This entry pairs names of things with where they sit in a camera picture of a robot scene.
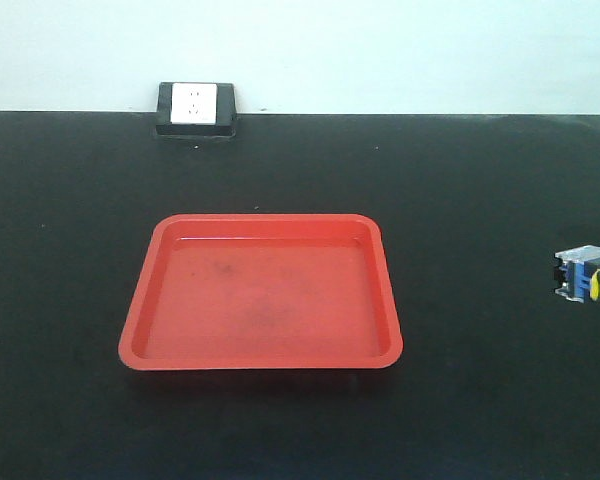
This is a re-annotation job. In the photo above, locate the yellow mushroom push button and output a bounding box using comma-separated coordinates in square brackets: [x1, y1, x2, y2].
[553, 245, 600, 304]

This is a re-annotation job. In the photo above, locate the white wall power socket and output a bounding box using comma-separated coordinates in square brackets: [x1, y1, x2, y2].
[155, 82, 237, 138]

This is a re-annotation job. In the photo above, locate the red plastic tray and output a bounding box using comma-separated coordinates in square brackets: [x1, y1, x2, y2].
[118, 214, 404, 371]

